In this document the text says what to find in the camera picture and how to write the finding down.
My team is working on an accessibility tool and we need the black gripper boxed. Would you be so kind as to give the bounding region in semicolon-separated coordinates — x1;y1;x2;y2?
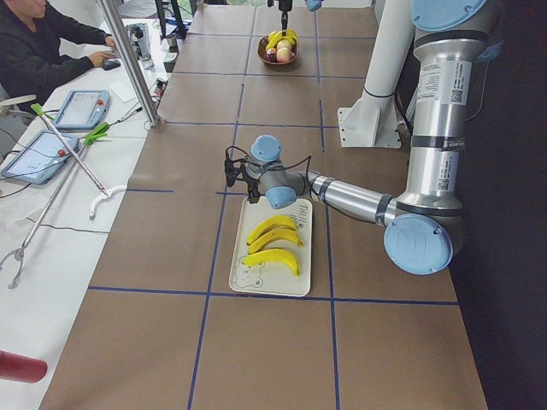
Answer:
243;160;267;204
278;0;293;36

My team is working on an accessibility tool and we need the yellow banana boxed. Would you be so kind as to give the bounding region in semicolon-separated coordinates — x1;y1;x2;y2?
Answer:
265;31;285;51
243;248;300;276
245;214;298;245
248;228;304;255
282;29;298;47

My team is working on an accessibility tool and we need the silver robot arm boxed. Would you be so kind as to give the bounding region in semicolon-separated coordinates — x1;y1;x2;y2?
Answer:
278;0;323;35
225;1;503;275

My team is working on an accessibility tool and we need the brown wicker basket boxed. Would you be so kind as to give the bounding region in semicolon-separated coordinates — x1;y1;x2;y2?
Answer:
256;36;299;66

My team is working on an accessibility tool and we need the pink white peach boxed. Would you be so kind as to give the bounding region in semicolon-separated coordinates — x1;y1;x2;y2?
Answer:
277;49;292;64

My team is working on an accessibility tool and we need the white bear tray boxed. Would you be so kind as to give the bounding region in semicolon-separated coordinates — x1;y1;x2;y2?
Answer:
229;197;313;296

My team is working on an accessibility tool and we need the black computer mouse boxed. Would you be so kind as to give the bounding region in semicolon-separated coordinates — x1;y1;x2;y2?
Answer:
102;59;121;71

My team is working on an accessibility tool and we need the blue teach pendant far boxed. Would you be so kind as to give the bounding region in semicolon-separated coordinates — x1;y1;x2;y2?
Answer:
54;90;110;132

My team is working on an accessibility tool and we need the blue teach pendant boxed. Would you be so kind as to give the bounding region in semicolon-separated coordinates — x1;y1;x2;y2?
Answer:
54;90;110;132
1;130;79;185

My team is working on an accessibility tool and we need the blue teach pendant near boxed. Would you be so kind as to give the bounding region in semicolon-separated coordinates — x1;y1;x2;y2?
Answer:
1;130;79;185

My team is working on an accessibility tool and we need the person in black jacket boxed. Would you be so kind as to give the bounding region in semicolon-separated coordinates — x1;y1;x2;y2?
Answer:
1;1;117;104

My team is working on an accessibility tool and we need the red cylinder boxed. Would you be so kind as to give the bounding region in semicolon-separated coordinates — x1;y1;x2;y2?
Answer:
1;351;48;384

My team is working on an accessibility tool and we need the green handled reacher grabber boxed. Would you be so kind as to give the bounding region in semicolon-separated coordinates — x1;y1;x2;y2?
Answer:
31;103;127;220

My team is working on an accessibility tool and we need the silver aluminium frame post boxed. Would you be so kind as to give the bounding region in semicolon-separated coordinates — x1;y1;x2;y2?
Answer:
97;0;161;128

